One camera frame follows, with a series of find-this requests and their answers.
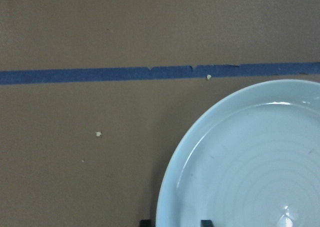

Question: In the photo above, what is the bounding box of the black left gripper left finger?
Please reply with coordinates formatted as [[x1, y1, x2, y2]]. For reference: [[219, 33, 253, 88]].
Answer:
[[139, 219, 152, 227]]

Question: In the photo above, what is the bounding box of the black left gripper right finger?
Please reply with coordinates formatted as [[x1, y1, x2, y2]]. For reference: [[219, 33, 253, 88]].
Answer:
[[200, 219, 214, 227]]

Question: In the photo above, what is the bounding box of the light blue ceramic plate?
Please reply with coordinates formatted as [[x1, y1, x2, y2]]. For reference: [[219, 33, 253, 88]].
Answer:
[[155, 79, 320, 227]]

